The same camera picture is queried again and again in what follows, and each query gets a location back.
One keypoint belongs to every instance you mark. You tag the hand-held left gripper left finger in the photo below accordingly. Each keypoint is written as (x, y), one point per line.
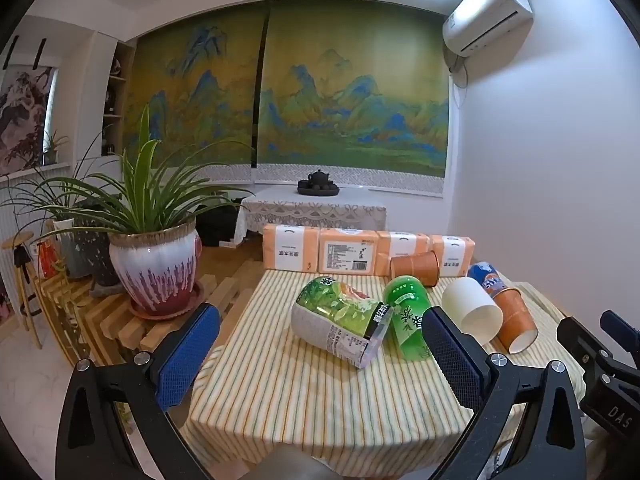
(187, 360)

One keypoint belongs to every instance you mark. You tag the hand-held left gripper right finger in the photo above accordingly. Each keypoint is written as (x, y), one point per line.
(452, 360)

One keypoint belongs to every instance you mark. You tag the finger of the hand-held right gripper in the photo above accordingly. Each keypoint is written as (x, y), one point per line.
(580, 340)

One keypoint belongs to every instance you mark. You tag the white paper cup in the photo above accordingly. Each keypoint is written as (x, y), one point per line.
(467, 305)

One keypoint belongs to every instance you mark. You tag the orange paper cup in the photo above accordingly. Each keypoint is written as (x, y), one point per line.
(512, 316)
(415, 267)

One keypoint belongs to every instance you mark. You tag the red plant saucer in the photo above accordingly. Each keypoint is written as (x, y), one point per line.
(192, 300)

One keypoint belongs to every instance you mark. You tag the slim green drink bottle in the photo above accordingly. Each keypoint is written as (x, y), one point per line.
(405, 310)

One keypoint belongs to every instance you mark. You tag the wooden slatted plant rack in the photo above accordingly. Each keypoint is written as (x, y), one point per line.
(120, 332)

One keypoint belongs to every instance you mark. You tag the blue orange soda can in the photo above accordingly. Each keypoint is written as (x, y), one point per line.
(487, 280)

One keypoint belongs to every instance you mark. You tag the spider plant in purple-white pot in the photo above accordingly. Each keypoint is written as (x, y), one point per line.
(150, 270)

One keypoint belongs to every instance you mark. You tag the orange tissue pack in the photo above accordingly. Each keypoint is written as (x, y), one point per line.
(347, 252)
(402, 245)
(290, 250)
(452, 255)

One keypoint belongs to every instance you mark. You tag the striped tablecloth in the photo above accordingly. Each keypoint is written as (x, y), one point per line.
(300, 400)

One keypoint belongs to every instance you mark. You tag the dark speckled plant pot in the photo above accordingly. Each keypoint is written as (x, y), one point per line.
(97, 260)

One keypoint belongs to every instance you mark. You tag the black bag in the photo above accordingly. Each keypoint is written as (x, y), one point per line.
(216, 227)

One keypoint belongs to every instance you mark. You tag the plant in white pot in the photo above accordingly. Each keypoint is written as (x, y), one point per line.
(70, 255)

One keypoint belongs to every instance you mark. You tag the wooden stool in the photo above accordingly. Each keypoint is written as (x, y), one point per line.
(22, 280)

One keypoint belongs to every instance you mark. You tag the white lace tablecloth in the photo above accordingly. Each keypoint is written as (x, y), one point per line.
(310, 212)

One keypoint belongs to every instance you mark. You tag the black tea tray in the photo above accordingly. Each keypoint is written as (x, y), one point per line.
(320, 191)

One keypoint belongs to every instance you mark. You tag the black teapot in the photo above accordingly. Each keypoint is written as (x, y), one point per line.
(319, 178)

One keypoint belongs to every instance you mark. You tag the small windowsill plant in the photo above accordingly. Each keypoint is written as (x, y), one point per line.
(52, 147)

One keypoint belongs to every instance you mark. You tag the white air conditioner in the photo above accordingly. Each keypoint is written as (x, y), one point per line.
(485, 10)

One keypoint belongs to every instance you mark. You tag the wooden wall shelf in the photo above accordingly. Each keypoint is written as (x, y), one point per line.
(116, 105)

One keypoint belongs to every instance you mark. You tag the narrow landscape wall scroll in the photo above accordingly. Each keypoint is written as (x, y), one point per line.
(200, 90)

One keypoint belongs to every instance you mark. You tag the wide landscape wall scroll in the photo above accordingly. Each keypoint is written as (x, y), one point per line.
(350, 90)

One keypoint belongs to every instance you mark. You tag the ink painting wall hanging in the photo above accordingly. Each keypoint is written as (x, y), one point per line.
(22, 120)

